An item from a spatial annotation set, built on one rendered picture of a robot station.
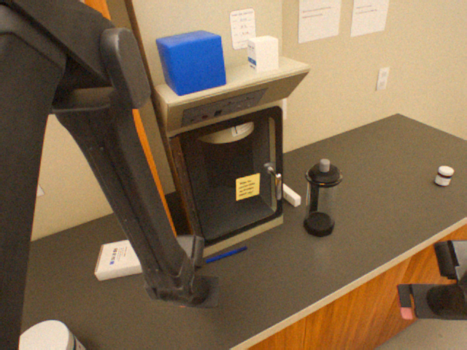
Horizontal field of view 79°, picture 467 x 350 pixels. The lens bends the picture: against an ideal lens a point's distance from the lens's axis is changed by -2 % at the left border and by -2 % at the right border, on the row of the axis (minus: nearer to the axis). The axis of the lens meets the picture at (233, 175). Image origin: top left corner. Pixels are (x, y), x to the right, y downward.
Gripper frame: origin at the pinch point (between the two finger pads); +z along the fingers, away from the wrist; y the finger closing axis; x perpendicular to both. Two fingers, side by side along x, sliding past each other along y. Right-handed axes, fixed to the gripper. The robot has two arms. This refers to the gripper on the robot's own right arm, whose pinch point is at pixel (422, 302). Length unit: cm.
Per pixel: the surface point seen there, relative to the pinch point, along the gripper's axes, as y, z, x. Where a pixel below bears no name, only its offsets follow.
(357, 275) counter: 9.7, 15.8, -7.5
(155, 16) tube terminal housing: 54, -42, -47
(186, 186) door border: 55, -9, -26
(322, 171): 18.5, 3.6, -35.4
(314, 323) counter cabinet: 21.4, 29.7, 5.7
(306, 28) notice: 19, 7, -102
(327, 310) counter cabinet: 17.2, 28.1, 2.0
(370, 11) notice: -11, 14, -118
